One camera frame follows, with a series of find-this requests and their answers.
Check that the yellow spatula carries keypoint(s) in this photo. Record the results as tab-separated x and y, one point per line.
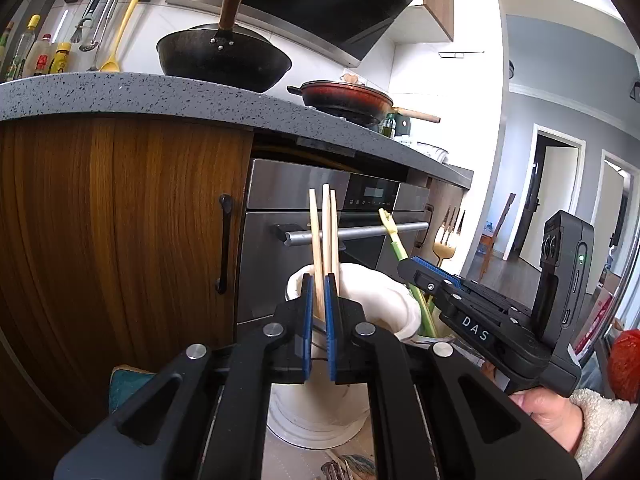
112	62

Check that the person's right hand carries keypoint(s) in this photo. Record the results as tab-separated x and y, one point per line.
550	417

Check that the clear bottle with yellow cap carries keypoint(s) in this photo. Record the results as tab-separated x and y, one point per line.
25	55

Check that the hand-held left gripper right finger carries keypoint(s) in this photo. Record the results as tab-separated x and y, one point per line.
330	330

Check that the white jug with red cap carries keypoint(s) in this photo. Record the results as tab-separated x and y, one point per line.
40	60

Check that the yellow jar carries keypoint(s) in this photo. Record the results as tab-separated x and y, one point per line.
61	62

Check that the green glass bottle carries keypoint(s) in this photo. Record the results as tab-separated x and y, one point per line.
387	127

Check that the white wall bracket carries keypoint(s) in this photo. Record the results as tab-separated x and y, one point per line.
460	54

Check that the stainless steel built-in oven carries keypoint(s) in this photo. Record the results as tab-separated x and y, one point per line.
280	270

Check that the hanging metal utensil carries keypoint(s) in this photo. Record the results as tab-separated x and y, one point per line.
95	42
85	30

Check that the person's right forearm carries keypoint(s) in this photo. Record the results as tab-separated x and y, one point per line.
605	425

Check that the silver metal utensil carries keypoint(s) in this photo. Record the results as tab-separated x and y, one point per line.
340	470

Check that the red and white carton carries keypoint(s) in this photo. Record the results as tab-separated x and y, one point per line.
595	325

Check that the grey stone countertop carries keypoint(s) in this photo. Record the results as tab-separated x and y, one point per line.
100	95

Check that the dark green container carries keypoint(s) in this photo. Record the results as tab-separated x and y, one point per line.
404	127

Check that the wooden chopstick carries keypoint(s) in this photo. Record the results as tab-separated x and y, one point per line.
315	240
326	230

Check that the white floral ceramic utensil holder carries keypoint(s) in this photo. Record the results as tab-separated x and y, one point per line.
370	300

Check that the orange knitted cloth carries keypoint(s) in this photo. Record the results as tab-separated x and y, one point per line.
625	365

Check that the white interior door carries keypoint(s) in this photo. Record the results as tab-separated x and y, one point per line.
612	210

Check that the blue water jug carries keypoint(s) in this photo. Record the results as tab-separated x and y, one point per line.
486	237

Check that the gold metal fork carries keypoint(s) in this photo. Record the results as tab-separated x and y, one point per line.
445	250

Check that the wooden upper cabinet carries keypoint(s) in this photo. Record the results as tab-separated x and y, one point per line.
440	0

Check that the red enamel frying pan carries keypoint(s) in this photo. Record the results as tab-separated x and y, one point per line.
345	100

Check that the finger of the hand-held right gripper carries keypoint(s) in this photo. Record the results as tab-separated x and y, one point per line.
440	272

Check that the white bowl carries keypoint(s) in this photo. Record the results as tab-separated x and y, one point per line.
432	152

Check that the black range hood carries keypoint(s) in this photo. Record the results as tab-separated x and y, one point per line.
310	0

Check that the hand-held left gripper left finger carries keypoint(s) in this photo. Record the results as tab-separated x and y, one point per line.
306	330

